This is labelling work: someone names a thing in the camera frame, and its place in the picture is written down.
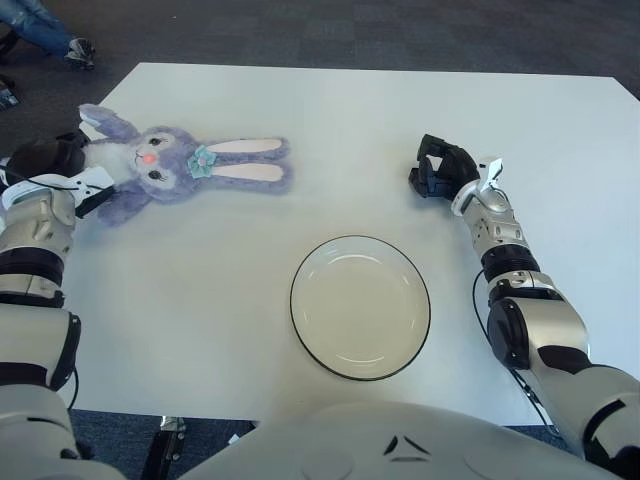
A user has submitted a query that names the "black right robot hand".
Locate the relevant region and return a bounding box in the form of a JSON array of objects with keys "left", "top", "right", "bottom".
[{"left": 407, "top": 133, "right": 481, "bottom": 201}]

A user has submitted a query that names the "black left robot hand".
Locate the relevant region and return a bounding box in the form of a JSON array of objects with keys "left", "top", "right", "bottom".
[{"left": 8, "top": 130, "right": 117, "bottom": 219}]

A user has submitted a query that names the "purple plush bunny doll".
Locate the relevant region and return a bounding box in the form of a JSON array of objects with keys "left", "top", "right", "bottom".
[{"left": 78, "top": 103, "right": 295, "bottom": 229}]

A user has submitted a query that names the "white plate with black rim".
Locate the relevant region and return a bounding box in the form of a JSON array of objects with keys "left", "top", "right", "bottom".
[{"left": 289, "top": 234, "right": 432, "bottom": 384}]

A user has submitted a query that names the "colourful printed item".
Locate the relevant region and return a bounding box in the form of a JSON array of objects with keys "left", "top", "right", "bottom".
[{"left": 0, "top": 74, "right": 21, "bottom": 110}]

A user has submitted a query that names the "grey sneaker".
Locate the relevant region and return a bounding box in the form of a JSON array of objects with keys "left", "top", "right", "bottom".
[{"left": 64, "top": 38, "right": 97, "bottom": 71}]

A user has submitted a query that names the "person's leg in jeans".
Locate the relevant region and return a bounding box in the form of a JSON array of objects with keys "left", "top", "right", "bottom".
[{"left": 0, "top": 0, "right": 71, "bottom": 56}]

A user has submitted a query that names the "grey robot torso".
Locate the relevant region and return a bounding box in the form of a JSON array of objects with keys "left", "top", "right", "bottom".
[{"left": 177, "top": 399, "right": 640, "bottom": 480}]

